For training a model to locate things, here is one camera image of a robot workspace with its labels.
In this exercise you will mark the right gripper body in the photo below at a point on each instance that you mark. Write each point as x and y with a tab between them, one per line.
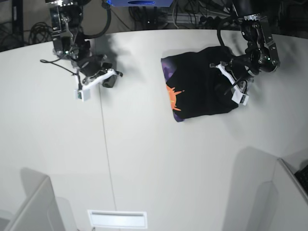
90	67

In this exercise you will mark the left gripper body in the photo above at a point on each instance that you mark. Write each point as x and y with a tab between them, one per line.
228	79

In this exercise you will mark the black T-shirt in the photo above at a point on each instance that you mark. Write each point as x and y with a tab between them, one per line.
196	89

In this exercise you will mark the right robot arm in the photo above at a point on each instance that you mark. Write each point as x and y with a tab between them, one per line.
72	44

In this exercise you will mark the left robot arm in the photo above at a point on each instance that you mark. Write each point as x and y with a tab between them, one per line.
261	53

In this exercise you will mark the blue box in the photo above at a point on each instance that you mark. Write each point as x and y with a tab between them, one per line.
139	3

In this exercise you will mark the white power strip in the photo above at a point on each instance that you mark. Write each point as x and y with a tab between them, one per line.
189	18

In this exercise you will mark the black keyboard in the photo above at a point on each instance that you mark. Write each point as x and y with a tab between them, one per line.
302	177

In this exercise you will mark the white partition panel left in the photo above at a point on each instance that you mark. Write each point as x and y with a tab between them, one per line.
28	203

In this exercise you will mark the white partition panel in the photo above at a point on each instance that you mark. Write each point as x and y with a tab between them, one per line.
281	204
28	203

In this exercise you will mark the white partition panel right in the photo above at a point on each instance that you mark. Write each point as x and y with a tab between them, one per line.
281	204

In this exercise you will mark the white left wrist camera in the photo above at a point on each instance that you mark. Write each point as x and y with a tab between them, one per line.
240	98

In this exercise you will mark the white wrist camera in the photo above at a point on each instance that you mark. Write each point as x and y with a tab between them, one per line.
83	95
240	98

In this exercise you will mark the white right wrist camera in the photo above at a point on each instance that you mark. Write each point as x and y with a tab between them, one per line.
83	95

